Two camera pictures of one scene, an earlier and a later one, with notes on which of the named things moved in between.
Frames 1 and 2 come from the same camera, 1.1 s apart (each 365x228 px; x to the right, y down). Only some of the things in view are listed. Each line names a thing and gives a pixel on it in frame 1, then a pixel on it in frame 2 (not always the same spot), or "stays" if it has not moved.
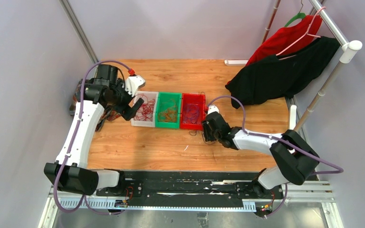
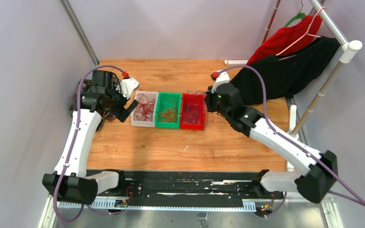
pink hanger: x=299 y=40 stays
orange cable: x=169 y=114 stays
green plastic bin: x=168 y=110 stays
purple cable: x=202 y=134 to x=198 y=92
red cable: x=145 y=111 stays
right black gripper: x=208 y=137 to x=208 y=99
